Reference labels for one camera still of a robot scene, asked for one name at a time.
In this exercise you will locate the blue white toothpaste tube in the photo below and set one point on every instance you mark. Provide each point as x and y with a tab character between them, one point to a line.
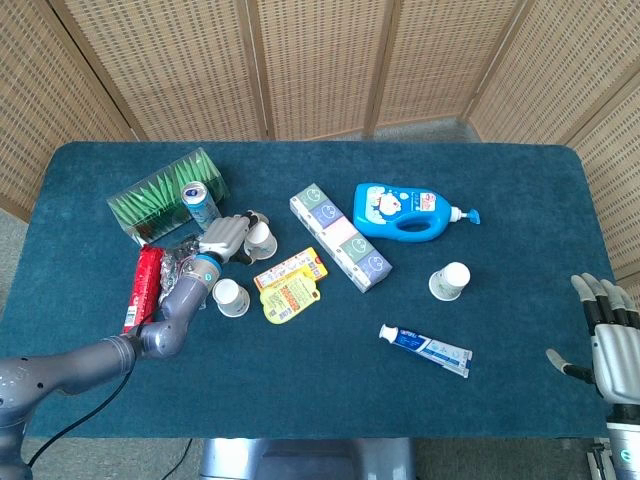
430	350

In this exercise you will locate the white paper cup blue flowers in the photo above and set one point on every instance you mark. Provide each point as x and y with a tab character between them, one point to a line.
231	297
264	242

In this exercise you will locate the light blue drink can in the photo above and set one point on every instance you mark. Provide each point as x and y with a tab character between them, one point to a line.
202	207

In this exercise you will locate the yellow snack pouch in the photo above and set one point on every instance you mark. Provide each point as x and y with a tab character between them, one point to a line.
290	297

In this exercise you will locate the wicker folding screen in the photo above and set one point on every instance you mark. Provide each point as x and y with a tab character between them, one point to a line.
320	65

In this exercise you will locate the white paper cup green flowers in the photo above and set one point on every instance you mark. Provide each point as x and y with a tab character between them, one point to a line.
450	281

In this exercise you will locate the dark blue table cloth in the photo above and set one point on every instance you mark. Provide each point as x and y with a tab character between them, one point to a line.
325	390

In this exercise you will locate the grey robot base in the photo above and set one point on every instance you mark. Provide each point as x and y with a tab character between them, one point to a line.
305	460

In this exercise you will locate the red snack package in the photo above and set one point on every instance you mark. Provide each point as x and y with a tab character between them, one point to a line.
145	285

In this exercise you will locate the clear box green sachets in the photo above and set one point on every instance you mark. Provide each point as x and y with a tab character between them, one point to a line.
150	205

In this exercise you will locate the pastel tissue multipack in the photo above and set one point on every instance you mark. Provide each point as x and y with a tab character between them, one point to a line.
340	235

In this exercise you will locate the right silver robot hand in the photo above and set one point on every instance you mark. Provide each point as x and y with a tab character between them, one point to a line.
615	350

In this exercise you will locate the flat yellow cardboard box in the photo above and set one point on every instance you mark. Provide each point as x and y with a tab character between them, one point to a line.
305	262

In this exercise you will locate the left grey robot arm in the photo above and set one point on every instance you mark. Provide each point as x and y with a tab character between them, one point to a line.
185	297

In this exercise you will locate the crumpled clear plastic bag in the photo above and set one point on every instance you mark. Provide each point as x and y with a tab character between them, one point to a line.
172	270

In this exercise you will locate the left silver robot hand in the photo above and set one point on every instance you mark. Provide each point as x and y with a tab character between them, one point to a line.
225	237

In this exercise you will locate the blue detergent bottle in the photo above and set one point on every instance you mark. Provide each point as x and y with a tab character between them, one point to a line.
395	210

